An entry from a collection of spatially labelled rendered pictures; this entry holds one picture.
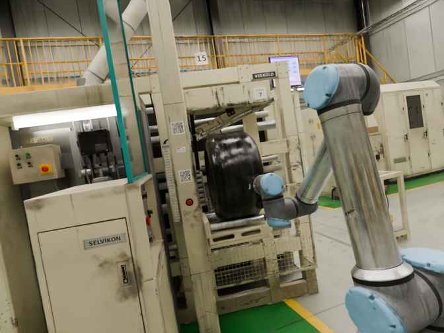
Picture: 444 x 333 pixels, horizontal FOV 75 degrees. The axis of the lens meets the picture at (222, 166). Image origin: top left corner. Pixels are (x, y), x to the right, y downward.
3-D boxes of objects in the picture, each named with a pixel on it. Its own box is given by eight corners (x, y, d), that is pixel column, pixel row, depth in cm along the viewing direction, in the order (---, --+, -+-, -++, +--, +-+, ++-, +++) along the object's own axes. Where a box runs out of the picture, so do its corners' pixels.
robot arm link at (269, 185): (265, 199, 114) (259, 174, 115) (257, 199, 126) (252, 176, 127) (287, 194, 115) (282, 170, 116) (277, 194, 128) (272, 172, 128)
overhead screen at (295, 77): (273, 87, 522) (269, 56, 519) (272, 88, 527) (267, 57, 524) (301, 85, 542) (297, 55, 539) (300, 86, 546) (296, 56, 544)
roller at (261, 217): (209, 232, 173) (209, 230, 168) (207, 224, 174) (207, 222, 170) (265, 221, 178) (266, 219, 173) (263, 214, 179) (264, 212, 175)
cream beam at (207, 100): (185, 111, 198) (182, 90, 197) (185, 117, 223) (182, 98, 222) (271, 100, 207) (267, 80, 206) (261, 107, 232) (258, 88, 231)
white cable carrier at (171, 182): (174, 222, 175) (161, 144, 172) (174, 221, 180) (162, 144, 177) (182, 221, 175) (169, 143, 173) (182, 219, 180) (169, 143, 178)
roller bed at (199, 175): (182, 217, 213) (175, 176, 212) (182, 213, 228) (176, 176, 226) (208, 212, 216) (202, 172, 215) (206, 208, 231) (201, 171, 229)
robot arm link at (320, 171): (375, 55, 89) (300, 199, 134) (346, 56, 84) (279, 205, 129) (406, 73, 82) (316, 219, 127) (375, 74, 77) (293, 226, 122)
